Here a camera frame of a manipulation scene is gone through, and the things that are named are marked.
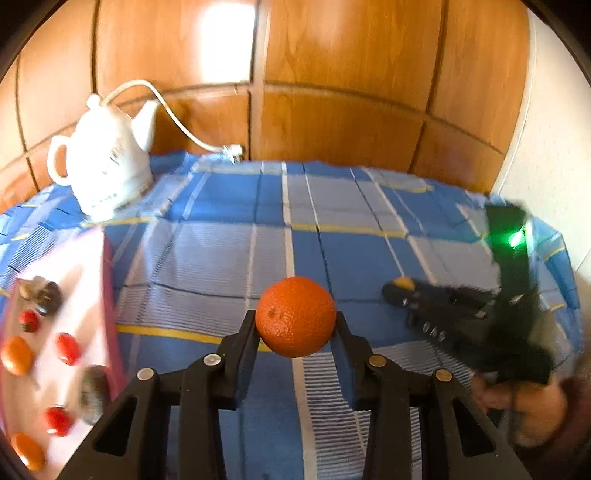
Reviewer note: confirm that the white floral ceramic kettle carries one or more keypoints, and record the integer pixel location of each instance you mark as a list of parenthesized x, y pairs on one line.
[(106, 157)]

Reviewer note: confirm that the small orange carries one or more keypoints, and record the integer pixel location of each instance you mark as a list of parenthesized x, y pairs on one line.
[(295, 316)]

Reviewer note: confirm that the yellow longan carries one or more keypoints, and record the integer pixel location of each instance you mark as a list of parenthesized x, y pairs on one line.
[(405, 282), (31, 286)]

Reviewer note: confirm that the person's right hand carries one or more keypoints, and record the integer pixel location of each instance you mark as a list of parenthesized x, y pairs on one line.
[(540, 410)]

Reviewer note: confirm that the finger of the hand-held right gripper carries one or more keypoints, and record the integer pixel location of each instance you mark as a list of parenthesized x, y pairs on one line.
[(443, 327), (461, 295)]

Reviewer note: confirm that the dark brown wrinkled fruit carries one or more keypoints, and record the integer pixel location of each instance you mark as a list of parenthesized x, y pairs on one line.
[(50, 297), (92, 392)]

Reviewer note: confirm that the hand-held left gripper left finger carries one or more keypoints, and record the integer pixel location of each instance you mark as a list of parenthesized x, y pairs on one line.
[(244, 360)]

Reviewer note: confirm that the white power plug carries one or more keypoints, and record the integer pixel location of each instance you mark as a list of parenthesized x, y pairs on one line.
[(234, 151)]

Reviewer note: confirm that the red tomato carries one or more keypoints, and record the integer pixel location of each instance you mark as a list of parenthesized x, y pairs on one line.
[(29, 321), (57, 420), (68, 348)]

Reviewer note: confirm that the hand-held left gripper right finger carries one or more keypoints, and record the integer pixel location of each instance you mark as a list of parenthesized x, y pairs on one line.
[(348, 369)]

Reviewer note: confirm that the wooden panelled wardrobe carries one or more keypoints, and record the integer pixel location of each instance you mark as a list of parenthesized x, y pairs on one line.
[(346, 60)]

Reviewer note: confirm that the pink-rimmed white cardboard box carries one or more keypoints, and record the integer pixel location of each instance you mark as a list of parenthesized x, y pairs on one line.
[(69, 286)]

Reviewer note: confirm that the blue plaid tablecloth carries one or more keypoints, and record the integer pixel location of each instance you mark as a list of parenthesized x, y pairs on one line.
[(351, 258)]

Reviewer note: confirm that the large orange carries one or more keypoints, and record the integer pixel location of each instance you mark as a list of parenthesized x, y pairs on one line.
[(28, 451), (17, 354)]

